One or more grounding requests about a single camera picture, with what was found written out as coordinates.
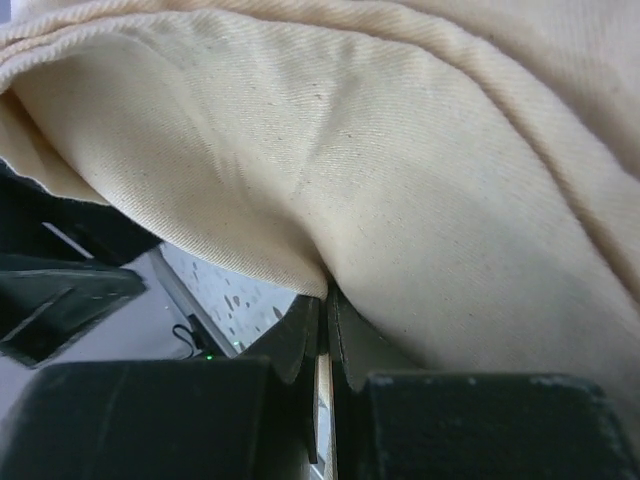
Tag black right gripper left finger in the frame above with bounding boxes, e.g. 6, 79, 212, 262
1, 296, 320, 479

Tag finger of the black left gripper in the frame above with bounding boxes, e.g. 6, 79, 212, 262
1, 164, 161, 266
1, 254, 147, 368

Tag aluminium frame rails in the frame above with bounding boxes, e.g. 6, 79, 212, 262
149, 247, 238, 360

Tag beige cloth mat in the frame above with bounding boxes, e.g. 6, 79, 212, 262
1, 1, 639, 438

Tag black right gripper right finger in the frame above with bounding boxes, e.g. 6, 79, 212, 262
325, 289, 639, 479

